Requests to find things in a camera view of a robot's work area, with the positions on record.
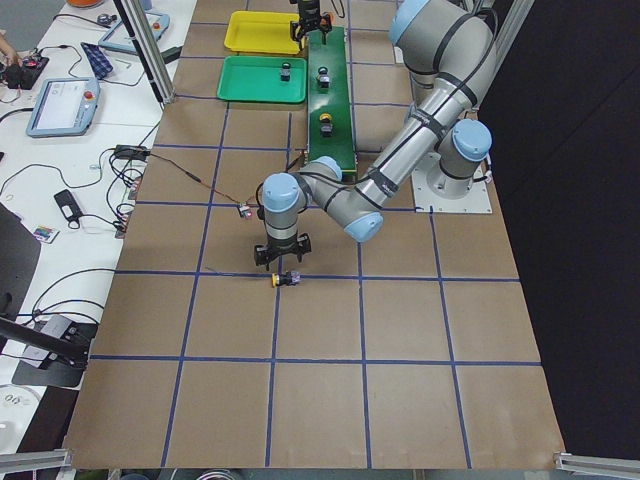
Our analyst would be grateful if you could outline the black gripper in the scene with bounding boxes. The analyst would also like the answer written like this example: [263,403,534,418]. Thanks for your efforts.
[254,233,312,271]
[289,9,333,50]

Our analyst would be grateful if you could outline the yellow plastic tray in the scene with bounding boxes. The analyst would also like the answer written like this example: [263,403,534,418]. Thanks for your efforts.
[224,11,300,55]

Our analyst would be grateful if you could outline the small green circuit board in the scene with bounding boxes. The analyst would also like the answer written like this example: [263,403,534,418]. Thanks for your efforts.
[238,204,253,219]

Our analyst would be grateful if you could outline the green conveyor belt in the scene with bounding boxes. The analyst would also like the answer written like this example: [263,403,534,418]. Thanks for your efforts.
[307,27,357,177]

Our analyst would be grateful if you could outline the green plastic tray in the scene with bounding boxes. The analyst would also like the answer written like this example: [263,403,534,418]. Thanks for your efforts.
[217,56,307,104]

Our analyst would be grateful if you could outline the black power adapter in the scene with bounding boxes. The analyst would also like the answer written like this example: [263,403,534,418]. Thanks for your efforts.
[113,144,150,162]

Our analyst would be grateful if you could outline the grey teach pendant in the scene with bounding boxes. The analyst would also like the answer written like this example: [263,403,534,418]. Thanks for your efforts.
[97,12,171,56]
[26,77,101,138]

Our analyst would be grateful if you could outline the blue plaid cloth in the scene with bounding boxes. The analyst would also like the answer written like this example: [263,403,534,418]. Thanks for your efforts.
[81,42,114,82]

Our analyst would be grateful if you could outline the red black wire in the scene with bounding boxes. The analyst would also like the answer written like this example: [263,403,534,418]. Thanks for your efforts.
[147,152,244,209]

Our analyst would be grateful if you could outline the aluminium frame post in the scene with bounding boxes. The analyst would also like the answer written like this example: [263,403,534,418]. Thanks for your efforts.
[114,0,175,105]

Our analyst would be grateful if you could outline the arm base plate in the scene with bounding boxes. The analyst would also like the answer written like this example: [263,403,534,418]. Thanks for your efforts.
[411,152,492,214]

